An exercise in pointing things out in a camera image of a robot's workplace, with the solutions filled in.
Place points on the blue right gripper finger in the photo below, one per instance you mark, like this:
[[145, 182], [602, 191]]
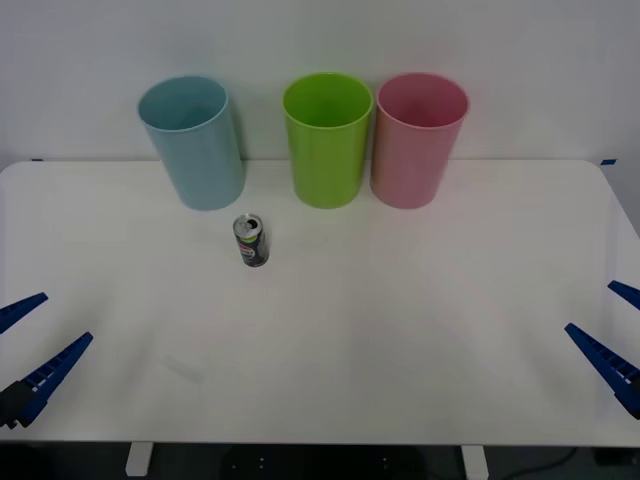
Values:
[[607, 365], [627, 294]]

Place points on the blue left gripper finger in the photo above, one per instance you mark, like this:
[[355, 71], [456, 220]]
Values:
[[22, 310], [50, 372]]

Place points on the black drink can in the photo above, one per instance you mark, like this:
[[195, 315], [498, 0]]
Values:
[[254, 250]]

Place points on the white table leg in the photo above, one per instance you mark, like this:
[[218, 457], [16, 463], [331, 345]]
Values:
[[138, 459], [475, 461]]

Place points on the pale blue plastic bin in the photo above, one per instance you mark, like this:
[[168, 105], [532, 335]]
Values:
[[200, 160]]

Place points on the pink plastic bin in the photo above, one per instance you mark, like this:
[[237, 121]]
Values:
[[410, 165]]

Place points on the green plastic bin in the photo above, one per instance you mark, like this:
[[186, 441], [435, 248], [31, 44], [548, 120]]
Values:
[[327, 165]]

